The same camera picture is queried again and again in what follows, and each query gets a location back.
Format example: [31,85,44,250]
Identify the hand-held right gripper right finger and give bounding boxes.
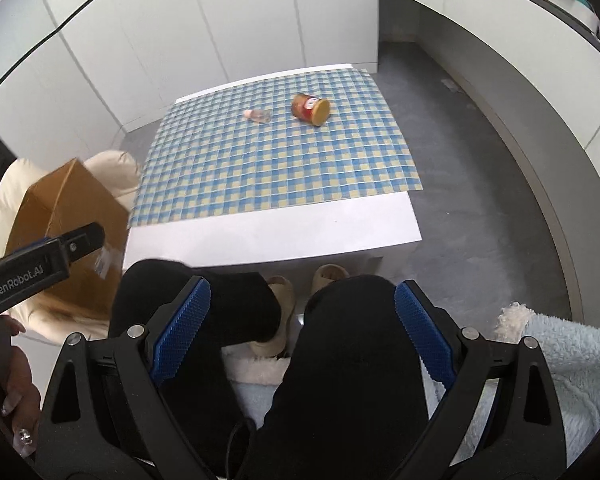
[395,280,567,480]

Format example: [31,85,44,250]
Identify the white panelled cabinet front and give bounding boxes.
[0,0,381,161]

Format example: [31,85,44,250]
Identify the beige slipper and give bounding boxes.
[312,264,351,293]
[252,275,296,358]

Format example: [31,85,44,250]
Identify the blue yellow checkered tablecloth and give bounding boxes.
[128,70,425,229]

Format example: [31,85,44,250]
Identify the person's black trousers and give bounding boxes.
[109,258,431,480]

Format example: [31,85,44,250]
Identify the white counter with dark top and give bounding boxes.
[377,0,600,161]

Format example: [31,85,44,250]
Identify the cream padded armchair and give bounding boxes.
[0,150,142,343]

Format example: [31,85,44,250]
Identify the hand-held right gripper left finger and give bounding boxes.
[35,276,212,480]

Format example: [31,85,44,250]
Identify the white table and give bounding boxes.
[122,63,423,273]

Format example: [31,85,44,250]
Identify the person's left hand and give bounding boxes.
[0,317,45,457]

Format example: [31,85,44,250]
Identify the copper red tin can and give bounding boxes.
[291,92,331,127]

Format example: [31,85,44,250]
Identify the brown cardboard box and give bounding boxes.
[5,157,131,321]

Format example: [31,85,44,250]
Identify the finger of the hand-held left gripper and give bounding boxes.
[55,223,106,263]

